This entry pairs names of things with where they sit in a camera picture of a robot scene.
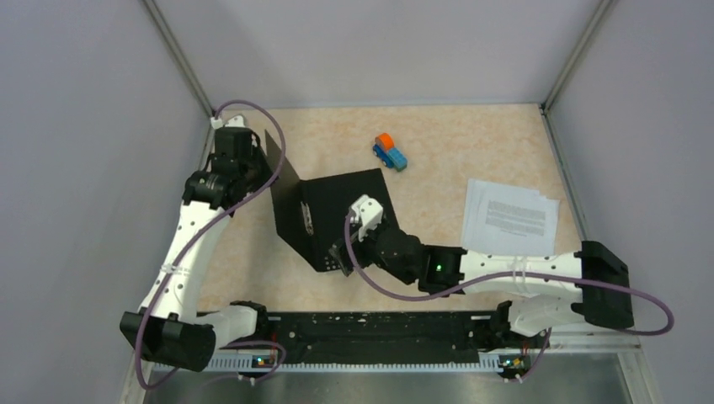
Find teal and black folder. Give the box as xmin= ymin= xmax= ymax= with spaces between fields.
xmin=264 ymin=133 xmax=398 ymax=273

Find white slotted cable duct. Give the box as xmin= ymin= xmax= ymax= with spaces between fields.
xmin=153 ymin=354 xmax=504 ymax=375

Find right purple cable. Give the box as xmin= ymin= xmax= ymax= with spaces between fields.
xmin=343 ymin=209 xmax=675 ymax=384

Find aluminium frame profile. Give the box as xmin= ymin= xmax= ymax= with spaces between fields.
xmin=549 ymin=330 xmax=642 ymax=354

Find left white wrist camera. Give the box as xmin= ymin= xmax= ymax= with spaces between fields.
xmin=210 ymin=114 xmax=247 ymax=130

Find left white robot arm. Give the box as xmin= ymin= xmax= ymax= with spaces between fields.
xmin=120 ymin=126 xmax=272 ymax=372

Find white printed paper sheets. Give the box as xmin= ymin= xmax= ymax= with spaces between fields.
xmin=461 ymin=178 xmax=560 ymax=256

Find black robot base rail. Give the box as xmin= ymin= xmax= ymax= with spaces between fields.
xmin=257 ymin=311 xmax=545 ymax=366

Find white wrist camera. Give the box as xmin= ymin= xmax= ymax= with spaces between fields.
xmin=349 ymin=194 xmax=384 ymax=242
xmin=210 ymin=114 xmax=247 ymax=130

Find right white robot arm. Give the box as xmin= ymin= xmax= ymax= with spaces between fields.
xmin=328 ymin=221 xmax=634 ymax=347

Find blue orange toy car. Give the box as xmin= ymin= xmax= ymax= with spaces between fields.
xmin=372 ymin=133 xmax=408 ymax=172

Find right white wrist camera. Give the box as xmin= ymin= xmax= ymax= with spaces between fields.
xmin=349 ymin=194 xmax=384 ymax=242

